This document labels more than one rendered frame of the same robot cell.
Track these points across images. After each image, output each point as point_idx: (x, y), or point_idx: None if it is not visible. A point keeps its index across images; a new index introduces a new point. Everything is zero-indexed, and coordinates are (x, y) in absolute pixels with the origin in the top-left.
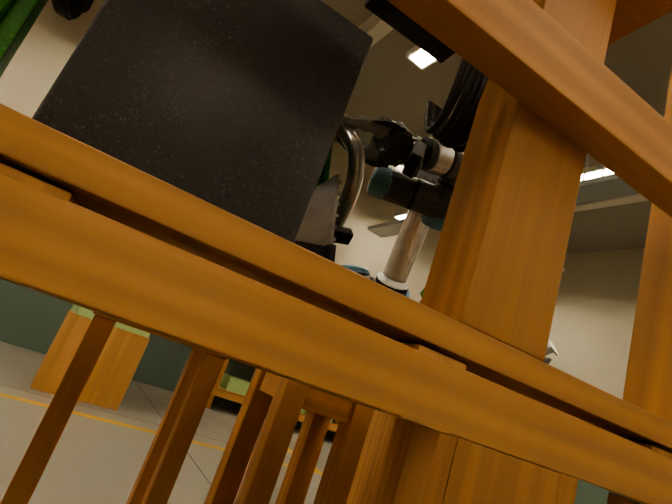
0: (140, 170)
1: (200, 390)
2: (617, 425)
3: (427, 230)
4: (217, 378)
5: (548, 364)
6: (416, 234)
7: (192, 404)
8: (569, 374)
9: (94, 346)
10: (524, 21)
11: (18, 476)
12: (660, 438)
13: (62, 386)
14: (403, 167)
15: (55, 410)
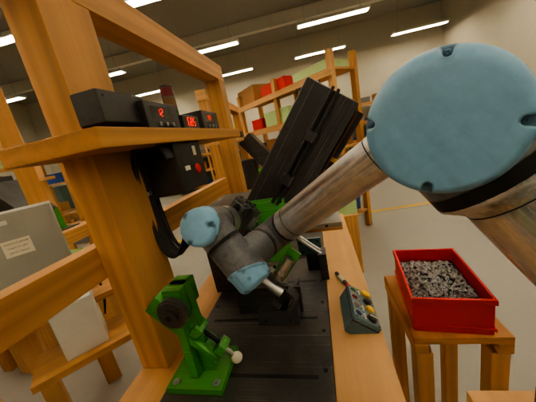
0: (210, 274)
1: (413, 367)
2: None
3: (531, 252)
4: (418, 366)
5: (141, 369)
6: (512, 262)
7: (413, 374)
8: (132, 383)
9: (389, 306)
10: None
11: (392, 356)
12: None
13: (389, 321)
14: (330, 168)
15: (391, 333)
